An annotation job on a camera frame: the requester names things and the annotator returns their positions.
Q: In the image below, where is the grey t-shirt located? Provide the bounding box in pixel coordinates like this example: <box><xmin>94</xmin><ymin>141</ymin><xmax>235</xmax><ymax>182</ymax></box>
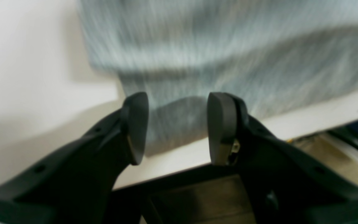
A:
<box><xmin>78</xmin><ymin>0</ymin><xmax>358</xmax><ymax>156</ymax></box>

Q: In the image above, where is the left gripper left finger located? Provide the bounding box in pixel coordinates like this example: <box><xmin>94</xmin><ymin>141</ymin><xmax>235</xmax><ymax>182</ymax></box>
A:
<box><xmin>0</xmin><ymin>92</ymin><xmax>149</xmax><ymax>224</ymax></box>

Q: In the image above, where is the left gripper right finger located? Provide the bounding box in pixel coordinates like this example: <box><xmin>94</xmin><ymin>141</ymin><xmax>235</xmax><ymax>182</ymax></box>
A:
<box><xmin>207</xmin><ymin>92</ymin><xmax>358</xmax><ymax>224</ymax></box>

